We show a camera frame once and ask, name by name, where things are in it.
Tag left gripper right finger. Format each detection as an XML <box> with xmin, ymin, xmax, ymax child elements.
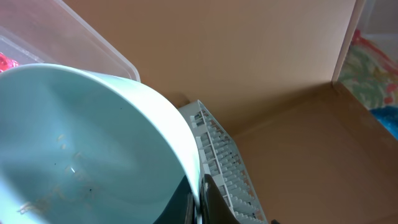
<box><xmin>200</xmin><ymin>174</ymin><xmax>239</xmax><ymax>224</ymax></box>

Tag small light blue bowl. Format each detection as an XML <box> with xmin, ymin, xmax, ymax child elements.
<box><xmin>1</xmin><ymin>63</ymin><xmax>200</xmax><ymax>223</ymax></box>

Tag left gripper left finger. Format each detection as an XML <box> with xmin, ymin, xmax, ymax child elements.
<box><xmin>154</xmin><ymin>176</ymin><xmax>196</xmax><ymax>224</ymax></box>

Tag red snack wrapper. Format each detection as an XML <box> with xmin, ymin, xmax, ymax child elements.
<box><xmin>0</xmin><ymin>53</ymin><xmax>20</xmax><ymax>72</ymax></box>

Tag grey dishwasher rack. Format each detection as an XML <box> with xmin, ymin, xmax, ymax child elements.
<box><xmin>178</xmin><ymin>100</ymin><xmax>267</xmax><ymax>223</ymax></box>

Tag colourful patterned cloth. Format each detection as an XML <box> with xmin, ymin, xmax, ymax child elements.
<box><xmin>338</xmin><ymin>29</ymin><xmax>397</xmax><ymax>138</ymax></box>

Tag clear plastic bin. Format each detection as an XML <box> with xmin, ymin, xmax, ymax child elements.
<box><xmin>1</xmin><ymin>0</ymin><xmax>140</xmax><ymax>81</ymax></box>

